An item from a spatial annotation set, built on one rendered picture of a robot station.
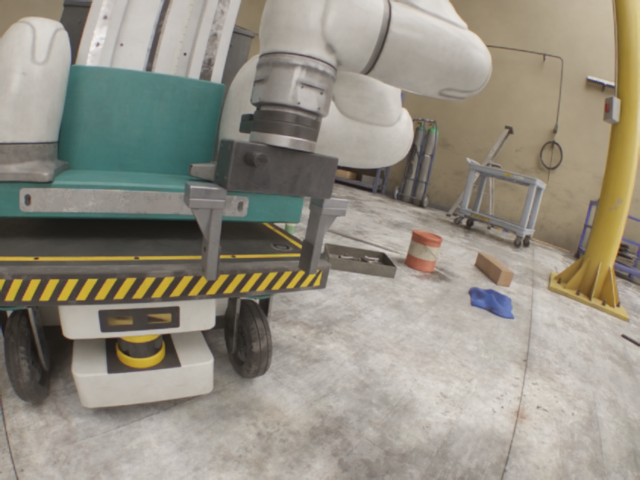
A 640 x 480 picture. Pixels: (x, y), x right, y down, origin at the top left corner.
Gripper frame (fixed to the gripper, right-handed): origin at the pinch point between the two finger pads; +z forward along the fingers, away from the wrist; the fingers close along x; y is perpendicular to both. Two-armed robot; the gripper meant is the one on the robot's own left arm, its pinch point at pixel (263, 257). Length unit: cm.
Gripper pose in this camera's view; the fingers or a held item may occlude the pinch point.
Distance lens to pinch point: 38.7
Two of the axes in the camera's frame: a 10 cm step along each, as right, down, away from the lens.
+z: -1.9, 9.5, 2.5
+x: 8.1, 0.0, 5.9
